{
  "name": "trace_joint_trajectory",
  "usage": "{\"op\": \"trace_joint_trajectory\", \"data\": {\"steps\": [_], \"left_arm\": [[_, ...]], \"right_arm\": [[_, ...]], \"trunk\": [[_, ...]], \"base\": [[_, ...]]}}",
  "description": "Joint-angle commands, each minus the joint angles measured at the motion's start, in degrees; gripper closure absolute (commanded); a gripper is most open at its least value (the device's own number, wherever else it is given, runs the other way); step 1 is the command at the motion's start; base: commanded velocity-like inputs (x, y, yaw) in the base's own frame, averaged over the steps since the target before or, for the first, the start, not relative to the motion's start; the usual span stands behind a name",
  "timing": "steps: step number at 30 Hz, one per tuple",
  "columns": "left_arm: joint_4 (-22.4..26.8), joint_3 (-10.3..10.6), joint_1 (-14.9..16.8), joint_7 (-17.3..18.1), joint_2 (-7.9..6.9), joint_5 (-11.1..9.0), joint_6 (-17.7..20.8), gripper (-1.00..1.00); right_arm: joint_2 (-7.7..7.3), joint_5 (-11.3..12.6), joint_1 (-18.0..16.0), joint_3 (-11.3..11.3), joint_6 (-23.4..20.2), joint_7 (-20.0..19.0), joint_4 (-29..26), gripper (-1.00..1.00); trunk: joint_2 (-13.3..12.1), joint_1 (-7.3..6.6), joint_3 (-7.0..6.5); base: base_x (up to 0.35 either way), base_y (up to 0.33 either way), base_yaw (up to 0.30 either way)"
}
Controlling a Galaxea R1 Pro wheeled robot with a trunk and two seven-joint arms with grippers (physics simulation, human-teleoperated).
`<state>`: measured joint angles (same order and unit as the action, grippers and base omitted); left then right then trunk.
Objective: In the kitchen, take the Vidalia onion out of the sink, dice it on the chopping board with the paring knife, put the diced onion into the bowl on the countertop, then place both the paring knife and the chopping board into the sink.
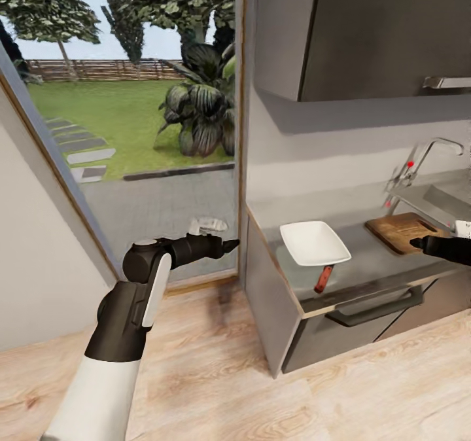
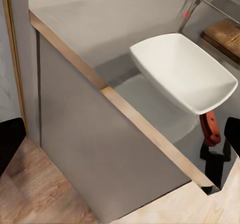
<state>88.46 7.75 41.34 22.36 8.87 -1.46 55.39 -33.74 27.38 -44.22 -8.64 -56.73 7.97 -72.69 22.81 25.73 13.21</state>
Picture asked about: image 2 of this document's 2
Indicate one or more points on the cutting board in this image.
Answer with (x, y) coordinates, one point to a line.
(225, 36)

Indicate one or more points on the fixed window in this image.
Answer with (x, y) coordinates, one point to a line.
(11, 97)

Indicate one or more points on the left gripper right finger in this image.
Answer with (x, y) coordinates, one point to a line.
(232, 133)

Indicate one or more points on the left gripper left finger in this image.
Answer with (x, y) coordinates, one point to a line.
(12, 133)

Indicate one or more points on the bowl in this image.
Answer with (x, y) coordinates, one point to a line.
(183, 73)

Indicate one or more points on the parer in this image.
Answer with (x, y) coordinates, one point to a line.
(211, 127)

